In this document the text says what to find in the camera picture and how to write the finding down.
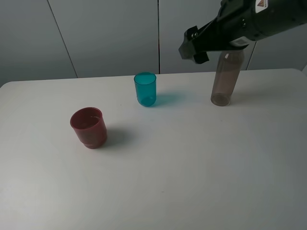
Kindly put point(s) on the teal transparent plastic cup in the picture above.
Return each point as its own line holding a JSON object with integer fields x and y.
{"x": 145, "y": 85}

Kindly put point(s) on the red plastic cup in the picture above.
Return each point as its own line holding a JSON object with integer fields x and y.
{"x": 89, "y": 126}

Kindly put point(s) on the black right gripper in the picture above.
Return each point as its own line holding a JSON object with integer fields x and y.
{"x": 238, "y": 23}

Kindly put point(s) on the smoky transparent water bottle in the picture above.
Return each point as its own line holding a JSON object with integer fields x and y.
{"x": 228, "y": 69}

